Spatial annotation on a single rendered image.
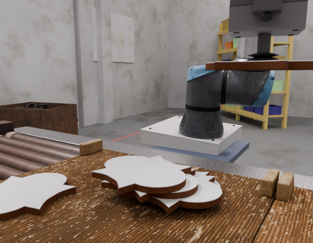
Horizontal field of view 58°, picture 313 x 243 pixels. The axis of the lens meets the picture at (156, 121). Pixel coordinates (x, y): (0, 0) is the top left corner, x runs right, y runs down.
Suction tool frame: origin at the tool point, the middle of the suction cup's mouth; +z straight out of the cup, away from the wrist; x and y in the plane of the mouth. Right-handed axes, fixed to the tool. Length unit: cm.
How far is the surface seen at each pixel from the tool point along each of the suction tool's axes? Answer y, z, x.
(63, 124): -251, 72, 284
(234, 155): -5, 25, 46
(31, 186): -32.6, 17.4, -7.1
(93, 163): -30.9, 18.4, 8.2
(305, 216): 6.3, 18.4, -1.4
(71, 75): -338, 7, 426
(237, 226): -1.8, 18.4, -6.7
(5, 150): -63, 21, 16
